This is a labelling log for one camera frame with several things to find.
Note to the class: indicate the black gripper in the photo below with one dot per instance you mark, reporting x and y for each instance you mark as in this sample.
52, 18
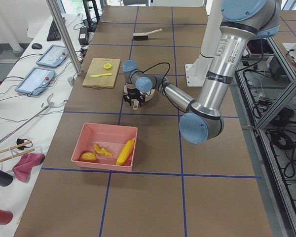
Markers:
132, 93

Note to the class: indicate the white plastic dustpan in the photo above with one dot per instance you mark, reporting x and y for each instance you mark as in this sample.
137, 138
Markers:
141, 98

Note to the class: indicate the yellow toy corn cob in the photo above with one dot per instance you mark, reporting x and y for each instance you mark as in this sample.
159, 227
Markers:
126, 151

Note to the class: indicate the white brush black bristles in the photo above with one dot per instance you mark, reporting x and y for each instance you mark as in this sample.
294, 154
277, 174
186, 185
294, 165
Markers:
144, 35

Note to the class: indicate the tan toy ginger root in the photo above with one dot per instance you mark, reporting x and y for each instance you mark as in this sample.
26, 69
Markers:
102, 150

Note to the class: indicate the brown toy potato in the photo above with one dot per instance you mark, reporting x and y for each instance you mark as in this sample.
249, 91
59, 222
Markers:
88, 157

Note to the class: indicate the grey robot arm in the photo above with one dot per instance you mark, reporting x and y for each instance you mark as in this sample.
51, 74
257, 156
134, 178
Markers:
242, 21

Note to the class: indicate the pink plastic bin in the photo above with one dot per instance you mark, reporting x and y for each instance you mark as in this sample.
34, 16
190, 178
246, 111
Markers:
104, 146

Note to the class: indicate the yellow plastic knife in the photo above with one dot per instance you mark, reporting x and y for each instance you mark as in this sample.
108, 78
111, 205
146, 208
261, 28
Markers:
101, 75

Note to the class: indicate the yellow lemon slice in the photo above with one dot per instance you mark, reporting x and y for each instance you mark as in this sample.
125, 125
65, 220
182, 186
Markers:
107, 66

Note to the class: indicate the wooden cutting board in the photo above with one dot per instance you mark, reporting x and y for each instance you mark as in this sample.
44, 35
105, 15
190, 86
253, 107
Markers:
96, 67

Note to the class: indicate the black power adapter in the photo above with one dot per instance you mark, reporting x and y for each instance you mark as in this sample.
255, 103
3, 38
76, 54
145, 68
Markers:
83, 37

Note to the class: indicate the metal grabber rod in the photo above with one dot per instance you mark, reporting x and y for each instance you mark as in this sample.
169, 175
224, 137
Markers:
50, 104

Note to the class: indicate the blue teach pendant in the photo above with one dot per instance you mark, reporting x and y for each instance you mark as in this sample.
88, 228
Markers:
36, 81
53, 57

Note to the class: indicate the black keyboard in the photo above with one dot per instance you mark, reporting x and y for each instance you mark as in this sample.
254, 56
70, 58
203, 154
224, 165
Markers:
53, 34

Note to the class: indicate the black computer mouse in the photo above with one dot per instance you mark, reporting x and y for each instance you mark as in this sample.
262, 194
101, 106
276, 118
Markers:
36, 46

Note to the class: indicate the wooden sticks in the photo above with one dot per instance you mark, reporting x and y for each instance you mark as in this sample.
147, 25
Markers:
16, 151

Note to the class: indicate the red cloth top left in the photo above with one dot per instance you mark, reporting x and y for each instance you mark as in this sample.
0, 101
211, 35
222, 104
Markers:
23, 168

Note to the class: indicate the black water bottle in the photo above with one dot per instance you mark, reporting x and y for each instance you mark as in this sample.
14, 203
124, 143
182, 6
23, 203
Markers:
5, 179

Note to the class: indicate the red water bottle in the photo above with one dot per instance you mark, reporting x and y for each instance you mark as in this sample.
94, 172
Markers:
5, 217

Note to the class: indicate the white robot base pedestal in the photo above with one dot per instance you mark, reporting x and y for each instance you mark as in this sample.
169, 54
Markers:
196, 72

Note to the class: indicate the aluminium frame post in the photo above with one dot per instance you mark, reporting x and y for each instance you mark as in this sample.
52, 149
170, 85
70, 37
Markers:
57, 17

